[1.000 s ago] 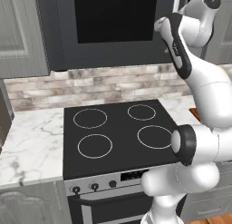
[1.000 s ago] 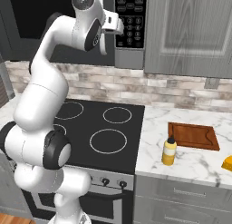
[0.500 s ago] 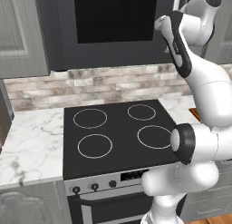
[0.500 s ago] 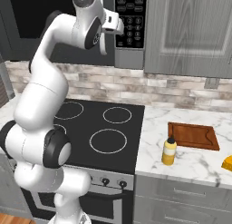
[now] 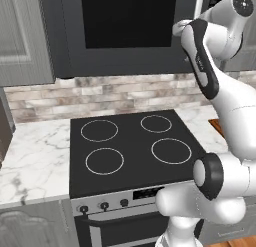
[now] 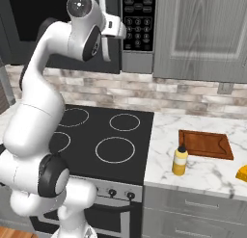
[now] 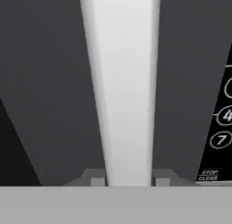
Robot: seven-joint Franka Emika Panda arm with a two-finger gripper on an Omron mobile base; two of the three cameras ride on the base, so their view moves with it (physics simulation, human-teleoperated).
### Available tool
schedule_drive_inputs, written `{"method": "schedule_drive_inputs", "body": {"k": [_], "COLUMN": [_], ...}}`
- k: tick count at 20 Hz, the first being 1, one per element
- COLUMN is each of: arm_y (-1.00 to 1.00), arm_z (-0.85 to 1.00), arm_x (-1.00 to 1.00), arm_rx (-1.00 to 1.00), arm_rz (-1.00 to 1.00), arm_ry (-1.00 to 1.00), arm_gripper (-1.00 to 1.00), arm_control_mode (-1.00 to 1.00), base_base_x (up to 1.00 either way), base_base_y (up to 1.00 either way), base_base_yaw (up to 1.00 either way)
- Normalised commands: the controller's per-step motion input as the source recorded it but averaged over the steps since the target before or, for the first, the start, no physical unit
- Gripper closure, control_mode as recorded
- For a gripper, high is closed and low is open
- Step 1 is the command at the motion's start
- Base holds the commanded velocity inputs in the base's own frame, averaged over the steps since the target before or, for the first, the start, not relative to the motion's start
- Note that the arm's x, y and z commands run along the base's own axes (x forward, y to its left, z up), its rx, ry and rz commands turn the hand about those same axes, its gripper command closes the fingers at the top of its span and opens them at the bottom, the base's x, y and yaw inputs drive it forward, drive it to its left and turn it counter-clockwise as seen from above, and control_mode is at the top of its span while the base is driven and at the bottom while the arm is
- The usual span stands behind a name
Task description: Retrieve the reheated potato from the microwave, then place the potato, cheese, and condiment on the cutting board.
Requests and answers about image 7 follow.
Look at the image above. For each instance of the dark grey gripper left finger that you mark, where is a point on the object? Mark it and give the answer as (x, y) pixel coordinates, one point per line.
(93, 176)

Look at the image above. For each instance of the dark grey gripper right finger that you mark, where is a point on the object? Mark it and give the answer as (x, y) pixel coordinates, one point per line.
(164, 176)

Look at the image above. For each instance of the black microwave oven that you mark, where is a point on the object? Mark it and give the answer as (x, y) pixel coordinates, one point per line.
(222, 124)

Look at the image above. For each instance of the dark grey microwave door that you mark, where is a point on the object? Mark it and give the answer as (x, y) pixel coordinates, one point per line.
(45, 67)

